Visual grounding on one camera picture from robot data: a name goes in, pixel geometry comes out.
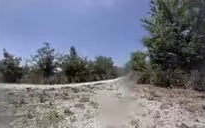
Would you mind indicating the pale dirt road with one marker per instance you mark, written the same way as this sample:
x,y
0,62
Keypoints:
x,y
40,85

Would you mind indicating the dry stony grass ground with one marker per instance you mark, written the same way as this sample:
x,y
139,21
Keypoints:
x,y
50,105

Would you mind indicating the dry bushes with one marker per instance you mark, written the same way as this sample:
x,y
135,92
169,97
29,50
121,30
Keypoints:
x,y
166,79

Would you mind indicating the large green tree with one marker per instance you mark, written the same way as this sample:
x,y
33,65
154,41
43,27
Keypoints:
x,y
176,36

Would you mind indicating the pale dirt path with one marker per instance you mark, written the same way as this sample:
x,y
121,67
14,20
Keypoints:
x,y
118,111

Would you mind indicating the row of trees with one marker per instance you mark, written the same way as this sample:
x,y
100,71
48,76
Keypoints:
x,y
73,66

